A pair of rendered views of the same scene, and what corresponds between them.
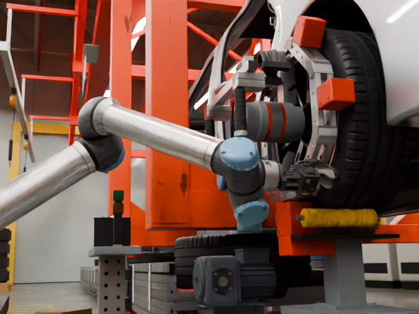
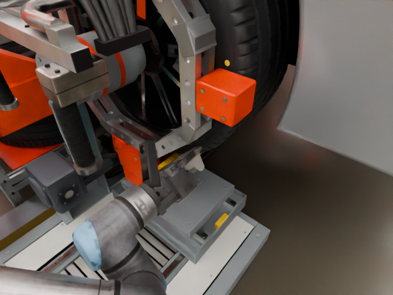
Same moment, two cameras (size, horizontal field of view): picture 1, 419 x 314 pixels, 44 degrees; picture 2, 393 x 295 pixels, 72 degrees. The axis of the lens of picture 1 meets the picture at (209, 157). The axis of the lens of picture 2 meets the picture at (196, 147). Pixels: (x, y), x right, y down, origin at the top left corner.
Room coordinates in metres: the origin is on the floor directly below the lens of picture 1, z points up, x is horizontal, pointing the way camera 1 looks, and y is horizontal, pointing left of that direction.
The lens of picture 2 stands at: (1.09, -0.06, 1.13)
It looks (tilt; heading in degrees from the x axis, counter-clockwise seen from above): 41 degrees down; 325
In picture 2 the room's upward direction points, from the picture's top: straight up
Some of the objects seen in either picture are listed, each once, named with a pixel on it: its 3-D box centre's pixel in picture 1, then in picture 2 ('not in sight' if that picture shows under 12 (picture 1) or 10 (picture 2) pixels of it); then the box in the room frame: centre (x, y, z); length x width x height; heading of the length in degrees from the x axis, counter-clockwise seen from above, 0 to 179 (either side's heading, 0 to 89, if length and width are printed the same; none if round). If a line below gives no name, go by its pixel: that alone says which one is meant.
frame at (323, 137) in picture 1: (288, 123); (119, 55); (1.74, -0.28, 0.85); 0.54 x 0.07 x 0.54; 16
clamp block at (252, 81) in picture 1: (248, 81); (74, 76); (1.52, -0.13, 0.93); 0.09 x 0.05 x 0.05; 106
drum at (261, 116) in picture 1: (269, 122); (95, 65); (1.72, -0.21, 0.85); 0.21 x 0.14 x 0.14; 106
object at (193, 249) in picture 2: not in sight; (178, 196); (1.78, -0.44, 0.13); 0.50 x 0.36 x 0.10; 16
